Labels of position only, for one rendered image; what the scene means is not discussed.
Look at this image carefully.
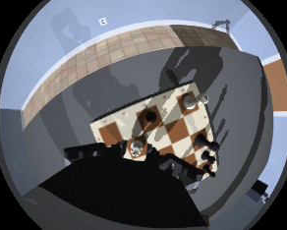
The beige and brown chessboard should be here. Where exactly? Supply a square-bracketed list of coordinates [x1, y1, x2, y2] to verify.
[90, 83, 217, 172]

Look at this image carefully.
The white chess king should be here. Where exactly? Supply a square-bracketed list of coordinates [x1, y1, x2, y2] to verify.
[183, 92, 208, 109]

